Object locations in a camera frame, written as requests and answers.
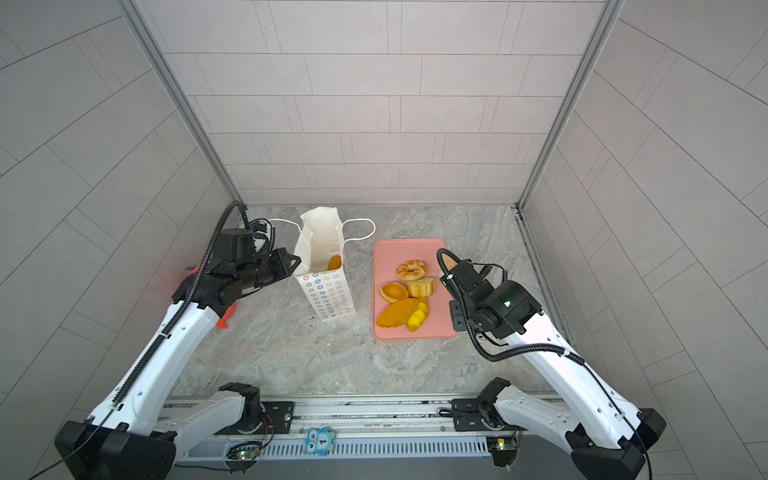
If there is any white printed paper bag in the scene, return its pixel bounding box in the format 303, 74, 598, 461
274, 207, 376, 321

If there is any long baguette fake bread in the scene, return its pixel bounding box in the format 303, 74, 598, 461
327, 255, 342, 271

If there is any braided ring fake bread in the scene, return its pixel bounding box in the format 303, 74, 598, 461
396, 260, 428, 282

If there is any orange oval fake bread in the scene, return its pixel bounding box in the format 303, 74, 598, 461
376, 298, 419, 328

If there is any sesame oval fake bread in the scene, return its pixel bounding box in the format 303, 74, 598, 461
443, 257, 457, 271

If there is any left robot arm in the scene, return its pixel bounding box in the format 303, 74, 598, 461
54, 219, 301, 479

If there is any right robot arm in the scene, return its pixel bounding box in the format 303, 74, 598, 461
436, 248, 667, 479

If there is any small yellow fake bread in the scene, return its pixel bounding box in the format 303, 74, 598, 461
406, 302, 429, 332

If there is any orange tart fake bread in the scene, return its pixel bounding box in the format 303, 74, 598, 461
379, 282, 410, 304

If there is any red shark plush toy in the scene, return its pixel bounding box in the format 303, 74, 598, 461
173, 265, 243, 329

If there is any pink plastic tray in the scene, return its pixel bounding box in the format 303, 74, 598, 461
372, 238, 458, 341

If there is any right circuit board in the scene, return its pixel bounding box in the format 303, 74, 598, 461
486, 436, 519, 469

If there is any circuit board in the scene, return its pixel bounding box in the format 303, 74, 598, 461
226, 441, 262, 462
486, 436, 519, 469

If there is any blue owl number tag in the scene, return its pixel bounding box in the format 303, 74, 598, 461
304, 426, 336, 456

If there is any left circuit board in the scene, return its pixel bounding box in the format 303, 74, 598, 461
226, 441, 262, 462

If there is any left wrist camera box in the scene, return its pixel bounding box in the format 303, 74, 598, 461
248, 218, 274, 242

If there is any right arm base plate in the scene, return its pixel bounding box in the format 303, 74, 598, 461
450, 398, 492, 432

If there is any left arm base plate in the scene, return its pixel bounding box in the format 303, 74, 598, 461
257, 401, 295, 436

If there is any aluminium mounting rail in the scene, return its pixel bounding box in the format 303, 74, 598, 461
179, 386, 587, 466

